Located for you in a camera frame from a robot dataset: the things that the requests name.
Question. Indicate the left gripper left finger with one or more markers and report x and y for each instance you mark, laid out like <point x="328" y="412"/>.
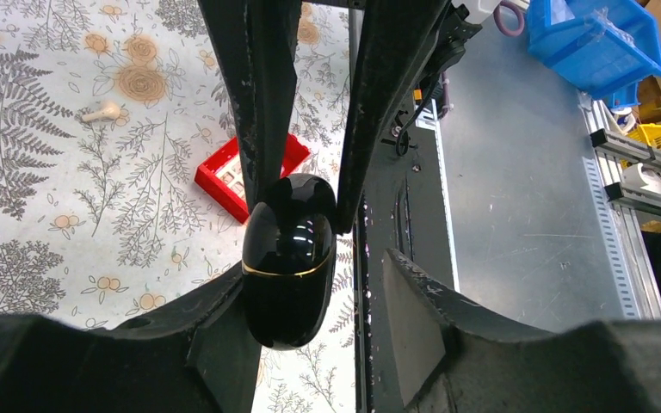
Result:
<point x="194" y="354"/>

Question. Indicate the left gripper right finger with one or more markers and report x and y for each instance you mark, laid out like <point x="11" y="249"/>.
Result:
<point x="454" y="355"/>

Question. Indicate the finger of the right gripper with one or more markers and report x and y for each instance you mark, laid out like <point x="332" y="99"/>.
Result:
<point x="255" y="43"/>

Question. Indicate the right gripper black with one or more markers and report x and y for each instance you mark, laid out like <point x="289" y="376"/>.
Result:
<point x="402" y="43"/>

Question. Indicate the black glossy earbud charging case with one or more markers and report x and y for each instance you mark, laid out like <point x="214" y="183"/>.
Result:
<point x="288" y="261"/>

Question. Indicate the red plastic tray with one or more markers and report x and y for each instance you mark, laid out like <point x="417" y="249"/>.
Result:
<point x="220" y="175"/>

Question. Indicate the floral patterned table mat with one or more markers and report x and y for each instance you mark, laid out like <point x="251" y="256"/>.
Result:
<point x="102" y="221"/>

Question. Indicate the blue plastic bin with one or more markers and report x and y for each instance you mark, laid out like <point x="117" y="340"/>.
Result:
<point x="604" y="48"/>

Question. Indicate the yellow plastic bin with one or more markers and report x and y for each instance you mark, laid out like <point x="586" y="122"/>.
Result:
<point x="649" y="134"/>

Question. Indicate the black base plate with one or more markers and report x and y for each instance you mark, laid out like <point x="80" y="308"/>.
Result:
<point x="401" y="208"/>

